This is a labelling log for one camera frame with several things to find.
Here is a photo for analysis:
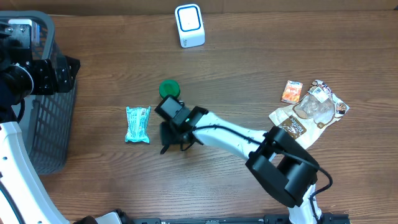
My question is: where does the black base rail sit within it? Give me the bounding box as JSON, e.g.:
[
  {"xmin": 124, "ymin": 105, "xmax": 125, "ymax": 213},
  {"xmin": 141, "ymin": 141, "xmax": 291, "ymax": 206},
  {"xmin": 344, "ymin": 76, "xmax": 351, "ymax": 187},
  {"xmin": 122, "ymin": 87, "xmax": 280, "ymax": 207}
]
[{"xmin": 131, "ymin": 213, "xmax": 351, "ymax": 224}]

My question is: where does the orange tissue packet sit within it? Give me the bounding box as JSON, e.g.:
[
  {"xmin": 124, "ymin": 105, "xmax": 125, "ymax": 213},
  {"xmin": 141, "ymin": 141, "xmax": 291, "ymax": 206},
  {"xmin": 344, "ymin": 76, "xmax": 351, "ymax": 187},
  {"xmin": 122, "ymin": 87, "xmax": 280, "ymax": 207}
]
[{"xmin": 281, "ymin": 80, "xmax": 303, "ymax": 104}]

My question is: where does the brown white snack bag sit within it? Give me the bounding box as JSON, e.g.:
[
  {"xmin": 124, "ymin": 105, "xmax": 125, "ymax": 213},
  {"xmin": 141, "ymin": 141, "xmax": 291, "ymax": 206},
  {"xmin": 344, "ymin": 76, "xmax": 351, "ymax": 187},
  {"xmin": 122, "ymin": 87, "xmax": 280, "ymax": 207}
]
[{"xmin": 269, "ymin": 80, "xmax": 349, "ymax": 149}]

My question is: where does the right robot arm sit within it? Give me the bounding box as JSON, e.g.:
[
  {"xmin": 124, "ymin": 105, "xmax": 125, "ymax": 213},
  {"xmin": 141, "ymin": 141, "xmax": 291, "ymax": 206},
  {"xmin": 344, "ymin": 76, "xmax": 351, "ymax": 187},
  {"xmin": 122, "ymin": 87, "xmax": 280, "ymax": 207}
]
[{"xmin": 155, "ymin": 95, "xmax": 322, "ymax": 223}]

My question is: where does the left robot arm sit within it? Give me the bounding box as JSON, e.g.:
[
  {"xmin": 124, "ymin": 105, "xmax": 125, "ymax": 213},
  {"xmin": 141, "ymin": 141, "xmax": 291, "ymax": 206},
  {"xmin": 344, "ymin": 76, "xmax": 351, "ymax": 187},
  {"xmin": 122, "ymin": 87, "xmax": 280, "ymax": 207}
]
[{"xmin": 1, "ymin": 19, "xmax": 80, "ymax": 223}]

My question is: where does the mint green wipes packet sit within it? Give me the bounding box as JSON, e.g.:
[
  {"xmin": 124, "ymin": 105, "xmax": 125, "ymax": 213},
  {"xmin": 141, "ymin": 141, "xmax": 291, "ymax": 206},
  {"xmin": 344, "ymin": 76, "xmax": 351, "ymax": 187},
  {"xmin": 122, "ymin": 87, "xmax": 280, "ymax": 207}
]
[{"xmin": 125, "ymin": 106, "xmax": 151, "ymax": 144}]

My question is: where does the grey plastic mesh basket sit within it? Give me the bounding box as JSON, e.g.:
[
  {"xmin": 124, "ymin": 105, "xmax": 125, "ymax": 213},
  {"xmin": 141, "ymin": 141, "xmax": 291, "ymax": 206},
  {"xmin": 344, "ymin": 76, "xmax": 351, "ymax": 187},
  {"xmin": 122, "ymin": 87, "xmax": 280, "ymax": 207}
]
[{"xmin": 1, "ymin": 11, "xmax": 77, "ymax": 174}]

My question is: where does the white barcode scanner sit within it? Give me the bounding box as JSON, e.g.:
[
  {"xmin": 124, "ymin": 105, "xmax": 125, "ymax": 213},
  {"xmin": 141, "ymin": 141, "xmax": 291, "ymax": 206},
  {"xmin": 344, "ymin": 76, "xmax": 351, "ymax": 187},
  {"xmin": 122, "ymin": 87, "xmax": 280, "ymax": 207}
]
[{"xmin": 175, "ymin": 4, "xmax": 205, "ymax": 49}]

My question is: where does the green lid jar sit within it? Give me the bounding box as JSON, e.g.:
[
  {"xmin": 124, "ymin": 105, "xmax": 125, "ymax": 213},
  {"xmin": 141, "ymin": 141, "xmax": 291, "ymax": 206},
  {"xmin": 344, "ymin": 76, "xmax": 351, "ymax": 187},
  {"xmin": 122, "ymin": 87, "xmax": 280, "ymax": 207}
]
[{"xmin": 159, "ymin": 80, "xmax": 181, "ymax": 99}]

